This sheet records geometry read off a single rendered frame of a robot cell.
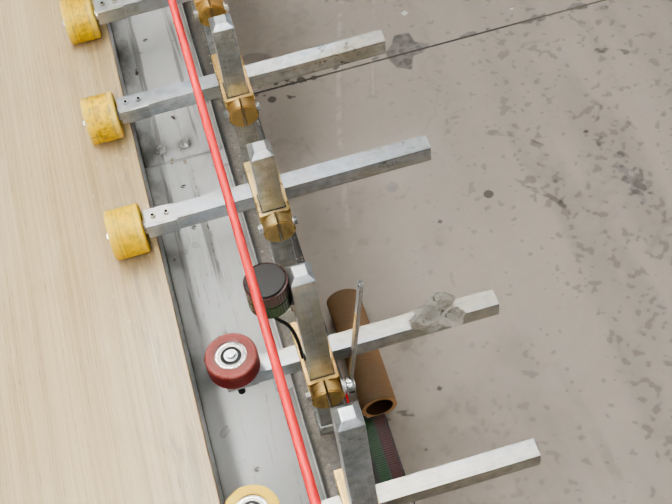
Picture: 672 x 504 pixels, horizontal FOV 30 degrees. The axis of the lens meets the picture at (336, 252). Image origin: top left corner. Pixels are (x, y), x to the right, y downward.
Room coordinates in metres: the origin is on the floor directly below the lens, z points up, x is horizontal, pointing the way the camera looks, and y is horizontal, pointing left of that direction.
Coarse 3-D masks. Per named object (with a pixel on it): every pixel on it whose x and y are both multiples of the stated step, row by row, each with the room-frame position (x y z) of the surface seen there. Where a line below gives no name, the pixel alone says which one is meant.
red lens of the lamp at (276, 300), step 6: (258, 264) 0.98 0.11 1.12; (276, 264) 0.97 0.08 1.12; (288, 282) 0.95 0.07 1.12; (288, 288) 0.94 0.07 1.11; (246, 294) 0.94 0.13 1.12; (282, 294) 0.93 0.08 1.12; (288, 294) 0.94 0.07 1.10; (252, 300) 0.93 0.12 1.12; (264, 300) 0.92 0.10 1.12; (270, 300) 0.92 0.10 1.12; (276, 300) 0.92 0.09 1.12; (282, 300) 0.93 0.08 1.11; (270, 306) 0.92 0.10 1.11; (276, 306) 0.92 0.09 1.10
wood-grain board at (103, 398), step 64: (0, 0) 1.84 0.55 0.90; (0, 64) 1.67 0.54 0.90; (64, 64) 1.64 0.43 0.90; (0, 128) 1.51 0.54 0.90; (64, 128) 1.49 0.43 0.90; (128, 128) 1.46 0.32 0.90; (0, 192) 1.37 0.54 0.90; (64, 192) 1.35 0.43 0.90; (128, 192) 1.32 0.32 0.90; (0, 256) 1.24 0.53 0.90; (64, 256) 1.21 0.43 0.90; (0, 320) 1.11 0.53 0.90; (64, 320) 1.09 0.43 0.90; (128, 320) 1.07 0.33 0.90; (0, 384) 1.00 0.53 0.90; (64, 384) 0.98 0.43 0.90; (128, 384) 0.96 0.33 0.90; (192, 384) 0.96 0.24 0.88; (0, 448) 0.89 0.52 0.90; (64, 448) 0.87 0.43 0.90; (128, 448) 0.86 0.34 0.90; (192, 448) 0.84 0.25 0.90
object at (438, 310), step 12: (432, 300) 1.04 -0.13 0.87; (444, 300) 1.04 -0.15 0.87; (420, 312) 1.02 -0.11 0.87; (432, 312) 1.02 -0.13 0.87; (444, 312) 1.01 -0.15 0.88; (456, 312) 1.01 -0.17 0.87; (420, 324) 1.00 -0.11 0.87; (432, 324) 1.00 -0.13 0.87; (444, 324) 1.00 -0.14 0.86; (456, 324) 1.00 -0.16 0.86
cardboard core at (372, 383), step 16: (336, 304) 1.58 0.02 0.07; (352, 304) 1.57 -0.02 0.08; (336, 320) 1.55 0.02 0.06; (352, 320) 1.53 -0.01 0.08; (368, 320) 1.54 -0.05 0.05; (368, 352) 1.44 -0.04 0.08; (368, 368) 1.40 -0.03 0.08; (384, 368) 1.41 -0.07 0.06; (368, 384) 1.36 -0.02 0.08; (384, 384) 1.36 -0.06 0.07; (368, 400) 1.32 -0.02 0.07; (384, 400) 1.35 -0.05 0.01; (368, 416) 1.32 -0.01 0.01
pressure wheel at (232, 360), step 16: (224, 336) 1.01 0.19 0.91; (240, 336) 1.01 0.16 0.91; (208, 352) 0.99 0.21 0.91; (224, 352) 0.99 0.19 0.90; (240, 352) 0.98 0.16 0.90; (256, 352) 0.98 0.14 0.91; (208, 368) 0.96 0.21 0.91; (224, 368) 0.96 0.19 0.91; (240, 368) 0.95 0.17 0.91; (256, 368) 0.96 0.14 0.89; (224, 384) 0.94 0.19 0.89; (240, 384) 0.94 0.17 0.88
